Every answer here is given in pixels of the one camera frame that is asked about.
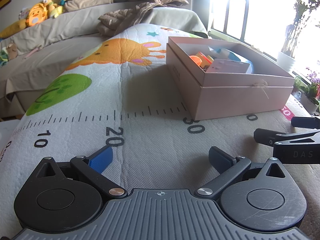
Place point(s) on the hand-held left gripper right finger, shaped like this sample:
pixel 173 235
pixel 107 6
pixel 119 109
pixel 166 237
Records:
pixel 220 158

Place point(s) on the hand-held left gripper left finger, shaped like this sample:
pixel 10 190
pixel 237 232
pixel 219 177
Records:
pixel 101 158

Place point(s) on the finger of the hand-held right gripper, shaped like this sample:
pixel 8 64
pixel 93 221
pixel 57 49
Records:
pixel 297 152
pixel 306 122

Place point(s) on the pink cardboard box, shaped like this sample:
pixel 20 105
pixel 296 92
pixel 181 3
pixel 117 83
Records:
pixel 225 100

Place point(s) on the small grey box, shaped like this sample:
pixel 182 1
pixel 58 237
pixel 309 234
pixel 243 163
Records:
pixel 230 66

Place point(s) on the yellow case with keyrings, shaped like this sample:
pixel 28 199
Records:
pixel 206 57

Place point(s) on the blue white tissue pack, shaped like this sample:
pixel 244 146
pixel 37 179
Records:
pixel 225 52

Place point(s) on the potted flowering plant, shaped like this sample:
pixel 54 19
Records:
pixel 308 102

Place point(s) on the plant in white pot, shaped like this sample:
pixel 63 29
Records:
pixel 286 61

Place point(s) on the printed play mat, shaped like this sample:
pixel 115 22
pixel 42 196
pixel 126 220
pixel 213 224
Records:
pixel 150 105

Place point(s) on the beige covered sofa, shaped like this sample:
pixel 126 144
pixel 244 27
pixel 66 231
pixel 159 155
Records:
pixel 62 47

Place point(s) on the pink stick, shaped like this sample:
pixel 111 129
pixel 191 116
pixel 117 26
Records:
pixel 33 51

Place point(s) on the small brown bear plush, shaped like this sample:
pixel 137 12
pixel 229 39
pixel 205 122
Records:
pixel 12 51

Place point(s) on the green looped toy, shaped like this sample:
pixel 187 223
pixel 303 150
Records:
pixel 3 57

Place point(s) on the crumpled beige blanket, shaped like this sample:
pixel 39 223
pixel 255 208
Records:
pixel 125 17

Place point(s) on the yellow green duck plush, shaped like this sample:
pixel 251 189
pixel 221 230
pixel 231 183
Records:
pixel 56 10

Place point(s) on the orange duck plush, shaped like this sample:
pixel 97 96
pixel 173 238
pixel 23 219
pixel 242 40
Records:
pixel 36 15

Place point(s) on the long yellow plush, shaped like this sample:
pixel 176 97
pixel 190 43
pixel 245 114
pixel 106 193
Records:
pixel 12 27

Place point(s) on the small pink white plush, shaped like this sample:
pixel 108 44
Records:
pixel 24 12

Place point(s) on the black window frame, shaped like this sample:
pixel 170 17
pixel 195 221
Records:
pixel 226 12

